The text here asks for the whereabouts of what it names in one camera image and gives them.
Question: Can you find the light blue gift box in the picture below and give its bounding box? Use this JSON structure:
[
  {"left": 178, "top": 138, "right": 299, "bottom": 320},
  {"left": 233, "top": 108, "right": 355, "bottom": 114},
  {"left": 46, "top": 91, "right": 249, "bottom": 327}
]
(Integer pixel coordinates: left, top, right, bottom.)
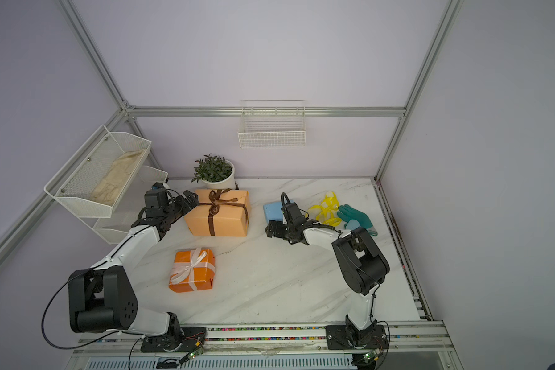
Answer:
[{"left": 263, "top": 201, "right": 291, "bottom": 224}]

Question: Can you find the brown ribbon bow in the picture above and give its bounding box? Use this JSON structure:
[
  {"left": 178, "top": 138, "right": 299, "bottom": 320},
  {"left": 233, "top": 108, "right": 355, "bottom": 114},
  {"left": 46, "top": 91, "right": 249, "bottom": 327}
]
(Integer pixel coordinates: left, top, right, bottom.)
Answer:
[{"left": 196, "top": 188, "right": 251, "bottom": 237}]

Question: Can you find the yellow ribbon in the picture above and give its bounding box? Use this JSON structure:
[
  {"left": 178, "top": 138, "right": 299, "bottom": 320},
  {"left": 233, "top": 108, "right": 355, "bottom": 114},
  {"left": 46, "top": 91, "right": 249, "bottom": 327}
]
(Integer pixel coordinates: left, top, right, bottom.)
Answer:
[{"left": 308, "top": 191, "right": 342, "bottom": 227}]

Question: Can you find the tan gift box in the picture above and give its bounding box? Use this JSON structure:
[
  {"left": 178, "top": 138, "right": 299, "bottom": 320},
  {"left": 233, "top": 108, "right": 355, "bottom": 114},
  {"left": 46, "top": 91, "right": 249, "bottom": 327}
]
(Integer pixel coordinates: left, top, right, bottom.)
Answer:
[{"left": 183, "top": 189, "right": 251, "bottom": 237}]

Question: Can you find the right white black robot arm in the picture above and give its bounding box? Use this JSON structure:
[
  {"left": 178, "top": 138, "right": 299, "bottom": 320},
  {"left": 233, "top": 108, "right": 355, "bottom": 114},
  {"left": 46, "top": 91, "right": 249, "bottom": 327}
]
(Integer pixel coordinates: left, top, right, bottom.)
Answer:
[{"left": 265, "top": 194, "right": 390, "bottom": 331}]

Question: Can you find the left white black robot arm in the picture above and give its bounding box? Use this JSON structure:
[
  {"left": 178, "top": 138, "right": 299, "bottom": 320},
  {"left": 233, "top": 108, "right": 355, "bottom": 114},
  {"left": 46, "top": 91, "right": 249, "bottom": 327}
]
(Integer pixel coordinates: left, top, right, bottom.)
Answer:
[{"left": 68, "top": 183, "right": 199, "bottom": 336}]

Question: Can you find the white ribbon bow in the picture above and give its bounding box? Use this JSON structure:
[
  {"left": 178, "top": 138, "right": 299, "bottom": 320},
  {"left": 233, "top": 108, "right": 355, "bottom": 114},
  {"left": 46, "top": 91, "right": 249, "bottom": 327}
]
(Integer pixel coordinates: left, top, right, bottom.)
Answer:
[{"left": 170, "top": 247, "right": 216, "bottom": 291}]

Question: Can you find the orange gift box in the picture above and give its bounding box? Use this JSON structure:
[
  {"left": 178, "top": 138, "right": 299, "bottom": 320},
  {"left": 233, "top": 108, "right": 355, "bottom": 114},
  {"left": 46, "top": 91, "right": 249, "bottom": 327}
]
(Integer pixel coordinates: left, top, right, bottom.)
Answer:
[{"left": 168, "top": 247, "right": 217, "bottom": 294}]

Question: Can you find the potted green plant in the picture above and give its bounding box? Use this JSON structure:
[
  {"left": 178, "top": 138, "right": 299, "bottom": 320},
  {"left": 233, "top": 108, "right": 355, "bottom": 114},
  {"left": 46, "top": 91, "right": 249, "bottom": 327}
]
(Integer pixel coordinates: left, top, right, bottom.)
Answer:
[{"left": 192, "top": 154, "right": 237, "bottom": 190}]

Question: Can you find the beige cloth in shelf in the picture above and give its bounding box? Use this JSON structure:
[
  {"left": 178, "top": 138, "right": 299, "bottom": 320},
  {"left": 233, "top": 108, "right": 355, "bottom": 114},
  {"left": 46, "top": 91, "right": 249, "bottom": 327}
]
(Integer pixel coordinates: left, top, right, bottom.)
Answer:
[{"left": 89, "top": 150, "right": 145, "bottom": 206}]

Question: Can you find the white two-tier mesh shelf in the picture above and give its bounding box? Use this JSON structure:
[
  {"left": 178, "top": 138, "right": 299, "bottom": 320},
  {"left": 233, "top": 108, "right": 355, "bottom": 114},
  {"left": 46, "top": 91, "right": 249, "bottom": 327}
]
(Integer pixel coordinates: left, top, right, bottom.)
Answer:
[{"left": 44, "top": 126, "right": 168, "bottom": 245}]

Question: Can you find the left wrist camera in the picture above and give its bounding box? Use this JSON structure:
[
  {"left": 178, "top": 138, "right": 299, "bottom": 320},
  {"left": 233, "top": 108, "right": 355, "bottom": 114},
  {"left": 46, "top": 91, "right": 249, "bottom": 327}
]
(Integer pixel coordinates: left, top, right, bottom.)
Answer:
[{"left": 151, "top": 182, "right": 168, "bottom": 191}]

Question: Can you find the white wire wall basket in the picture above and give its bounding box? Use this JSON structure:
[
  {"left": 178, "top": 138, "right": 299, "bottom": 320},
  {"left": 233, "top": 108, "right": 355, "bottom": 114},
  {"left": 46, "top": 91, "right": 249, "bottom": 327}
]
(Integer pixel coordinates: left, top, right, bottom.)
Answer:
[{"left": 237, "top": 100, "right": 307, "bottom": 150}]

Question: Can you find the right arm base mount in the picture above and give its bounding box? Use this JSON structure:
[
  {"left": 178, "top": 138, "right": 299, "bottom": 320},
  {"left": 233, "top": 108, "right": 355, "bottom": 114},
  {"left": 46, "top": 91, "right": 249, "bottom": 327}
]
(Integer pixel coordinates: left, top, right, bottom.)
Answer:
[{"left": 325, "top": 324, "right": 389, "bottom": 351}]

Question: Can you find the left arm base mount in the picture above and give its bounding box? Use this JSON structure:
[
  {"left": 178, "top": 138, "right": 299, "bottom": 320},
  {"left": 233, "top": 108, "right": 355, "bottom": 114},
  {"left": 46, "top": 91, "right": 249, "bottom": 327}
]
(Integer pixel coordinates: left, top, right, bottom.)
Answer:
[{"left": 140, "top": 327, "right": 207, "bottom": 353}]

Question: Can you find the aluminium frame rail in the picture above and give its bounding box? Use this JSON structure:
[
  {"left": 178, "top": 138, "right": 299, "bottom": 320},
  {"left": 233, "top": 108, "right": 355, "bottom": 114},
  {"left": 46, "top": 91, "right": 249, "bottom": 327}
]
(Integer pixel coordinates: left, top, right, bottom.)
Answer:
[{"left": 71, "top": 321, "right": 456, "bottom": 357}]

